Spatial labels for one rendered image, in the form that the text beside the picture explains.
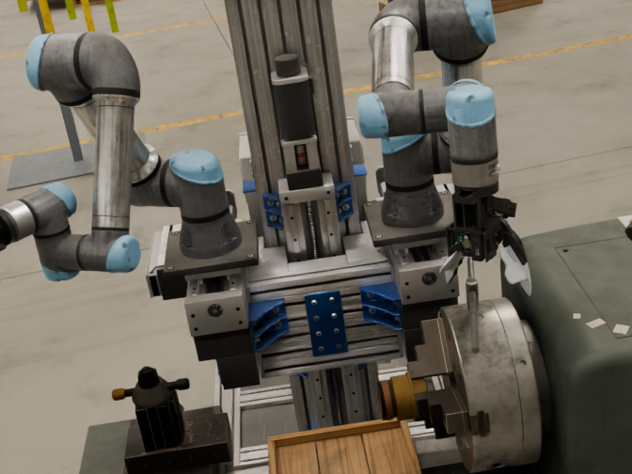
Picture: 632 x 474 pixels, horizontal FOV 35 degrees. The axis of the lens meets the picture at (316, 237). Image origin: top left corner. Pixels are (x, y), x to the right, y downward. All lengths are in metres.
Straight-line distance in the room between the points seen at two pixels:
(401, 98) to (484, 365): 0.49
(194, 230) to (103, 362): 2.06
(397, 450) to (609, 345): 0.58
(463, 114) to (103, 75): 0.79
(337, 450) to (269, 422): 1.28
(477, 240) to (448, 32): 0.53
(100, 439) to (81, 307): 2.62
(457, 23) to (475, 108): 0.46
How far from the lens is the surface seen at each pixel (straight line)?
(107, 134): 2.02
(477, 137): 1.55
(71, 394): 4.20
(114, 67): 2.03
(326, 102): 2.43
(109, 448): 2.22
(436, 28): 1.98
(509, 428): 1.81
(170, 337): 4.40
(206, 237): 2.34
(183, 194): 2.32
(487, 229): 1.59
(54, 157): 6.88
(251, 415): 3.44
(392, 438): 2.14
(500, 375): 1.78
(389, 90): 1.68
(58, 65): 2.09
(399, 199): 2.35
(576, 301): 1.84
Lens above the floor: 2.19
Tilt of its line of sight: 26 degrees down
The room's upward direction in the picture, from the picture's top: 8 degrees counter-clockwise
